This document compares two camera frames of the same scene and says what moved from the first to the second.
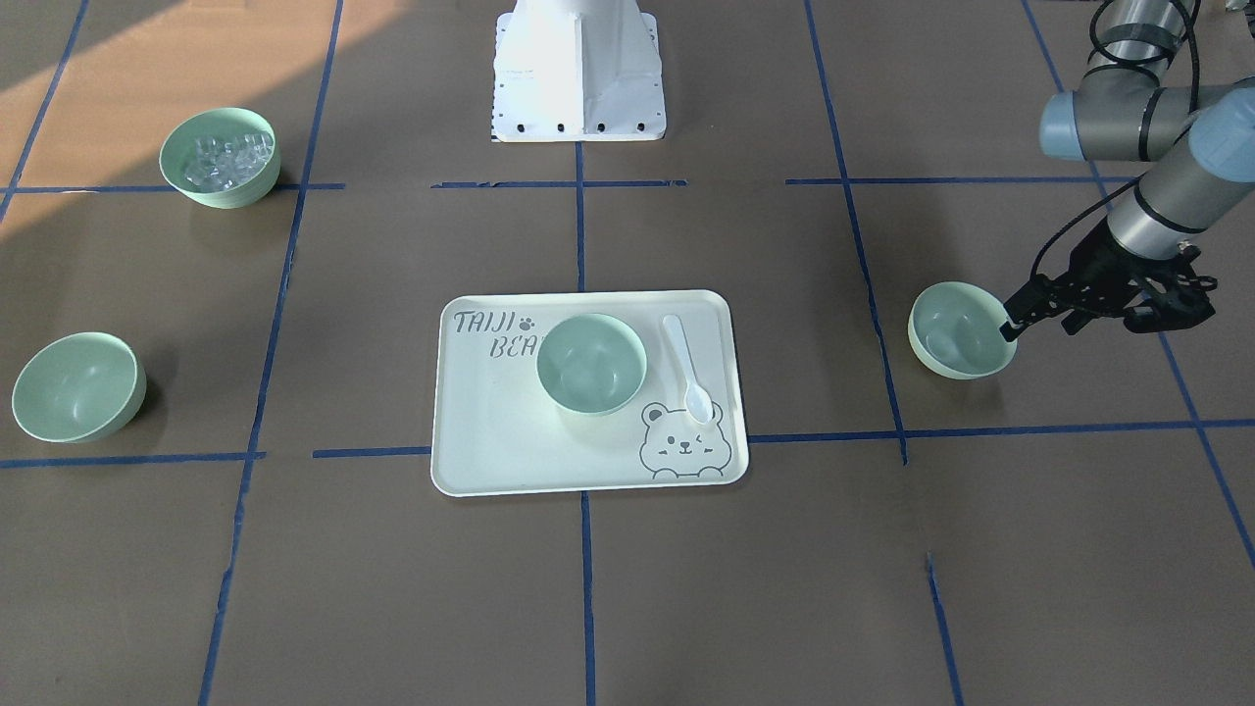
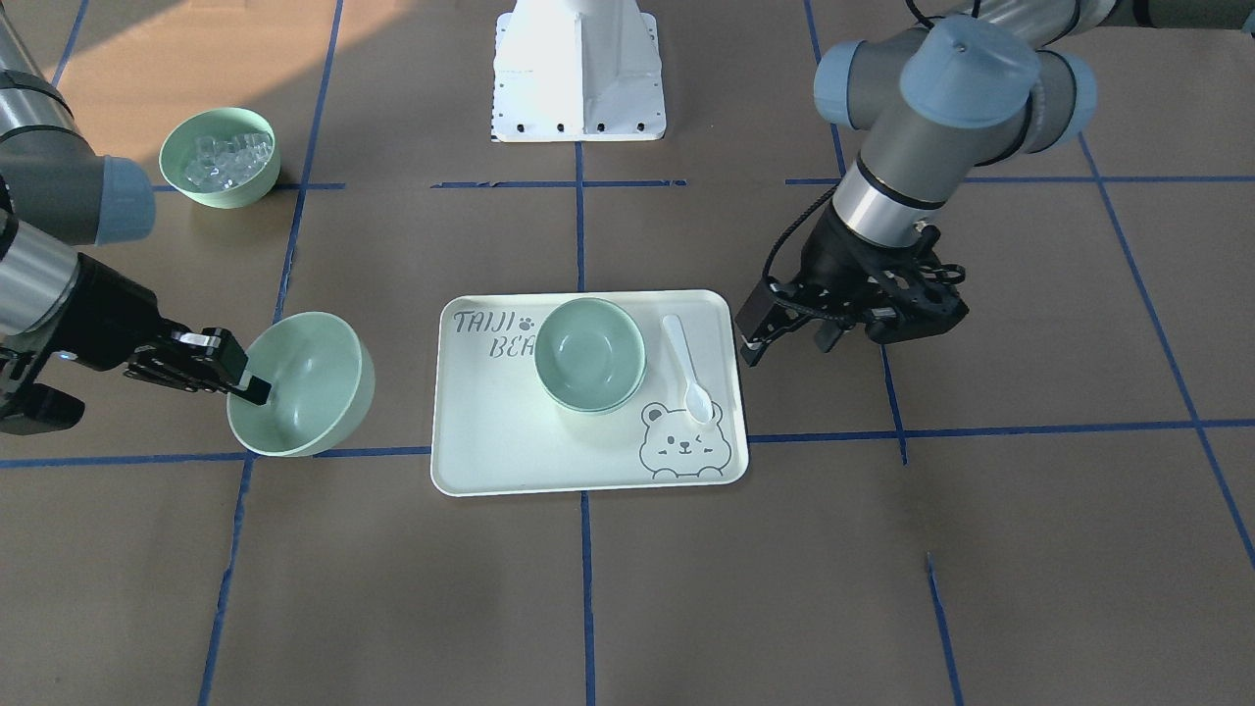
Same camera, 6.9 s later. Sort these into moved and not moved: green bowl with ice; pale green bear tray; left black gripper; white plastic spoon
Moved: left black gripper
Not moved: white plastic spoon; green bowl with ice; pale green bear tray
